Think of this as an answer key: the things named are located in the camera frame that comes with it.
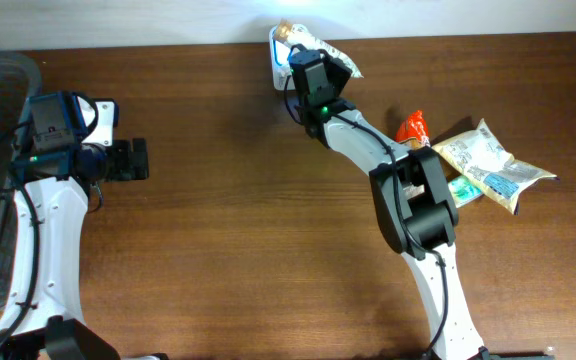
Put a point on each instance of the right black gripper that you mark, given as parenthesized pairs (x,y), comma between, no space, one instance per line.
(315,73)

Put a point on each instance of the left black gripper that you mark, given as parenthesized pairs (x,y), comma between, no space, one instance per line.
(138,158)

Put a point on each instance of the white bamboo print shampoo tube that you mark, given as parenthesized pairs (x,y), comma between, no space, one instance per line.
(311,42)

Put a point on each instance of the orange spaghetti pasta package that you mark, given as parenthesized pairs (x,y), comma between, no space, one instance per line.
(413,132)

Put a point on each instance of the yellow white snack bag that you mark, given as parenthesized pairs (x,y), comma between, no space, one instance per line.
(480,157)

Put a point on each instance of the small teal tissue pack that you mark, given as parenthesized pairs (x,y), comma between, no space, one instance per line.
(463,191)

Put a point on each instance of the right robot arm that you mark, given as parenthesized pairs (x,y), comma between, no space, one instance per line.
(416,213)

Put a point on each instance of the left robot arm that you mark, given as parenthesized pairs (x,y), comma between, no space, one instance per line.
(61,153)

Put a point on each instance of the white barcode scanner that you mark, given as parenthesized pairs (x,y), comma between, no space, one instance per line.
(280,60)

